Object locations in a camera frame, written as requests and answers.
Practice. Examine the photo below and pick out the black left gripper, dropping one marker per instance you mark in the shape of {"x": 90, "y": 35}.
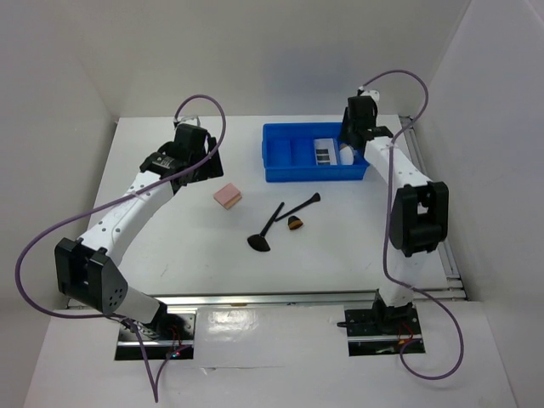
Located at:
{"x": 212, "y": 168}

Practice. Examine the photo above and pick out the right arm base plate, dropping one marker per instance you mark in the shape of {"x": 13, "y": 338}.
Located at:
{"x": 366, "y": 338}

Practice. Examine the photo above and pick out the aluminium rail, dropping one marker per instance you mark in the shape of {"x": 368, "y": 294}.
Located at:
{"x": 245, "y": 300}
{"x": 423, "y": 212}

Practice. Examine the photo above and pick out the aluminium right side rail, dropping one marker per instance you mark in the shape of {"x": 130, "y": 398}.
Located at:
{"x": 423, "y": 212}

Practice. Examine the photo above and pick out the black fan makeup brush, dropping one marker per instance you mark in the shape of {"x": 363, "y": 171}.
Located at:
{"x": 258, "y": 242}

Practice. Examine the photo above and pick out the blue plastic organizer bin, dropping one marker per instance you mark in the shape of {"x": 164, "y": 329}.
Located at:
{"x": 288, "y": 154}

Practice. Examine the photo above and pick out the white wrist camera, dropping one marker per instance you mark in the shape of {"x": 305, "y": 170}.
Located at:
{"x": 369, "y": 91}
{"x": 193, "y": 120}

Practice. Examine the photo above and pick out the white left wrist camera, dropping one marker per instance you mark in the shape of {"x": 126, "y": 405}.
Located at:
{"x": 193, "y": 120}

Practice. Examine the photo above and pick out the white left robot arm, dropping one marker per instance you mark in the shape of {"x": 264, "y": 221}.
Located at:
{"x": 88, "y": 267}

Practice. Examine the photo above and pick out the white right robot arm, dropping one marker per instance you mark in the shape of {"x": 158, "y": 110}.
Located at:
{"x": 402, "y": 270}

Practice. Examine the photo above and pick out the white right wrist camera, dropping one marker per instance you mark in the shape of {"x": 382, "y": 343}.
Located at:
{"x": 369, "y": 91}

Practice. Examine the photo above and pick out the slim black makeup brush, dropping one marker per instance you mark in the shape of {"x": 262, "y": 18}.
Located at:
{"x": 313, "y": 199}

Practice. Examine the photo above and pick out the short brown kabuki brush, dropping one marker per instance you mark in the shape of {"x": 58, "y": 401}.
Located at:
{"x": 294, "y": 223}

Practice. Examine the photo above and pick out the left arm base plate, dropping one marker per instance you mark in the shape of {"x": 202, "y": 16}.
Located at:
{"x": 178, "y": 343}

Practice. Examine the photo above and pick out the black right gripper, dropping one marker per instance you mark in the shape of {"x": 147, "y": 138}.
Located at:
{"x": 343, "y": 133}

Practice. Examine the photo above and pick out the aluminium front rail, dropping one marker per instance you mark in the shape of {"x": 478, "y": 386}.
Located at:
{"x": 245, "y": 300}

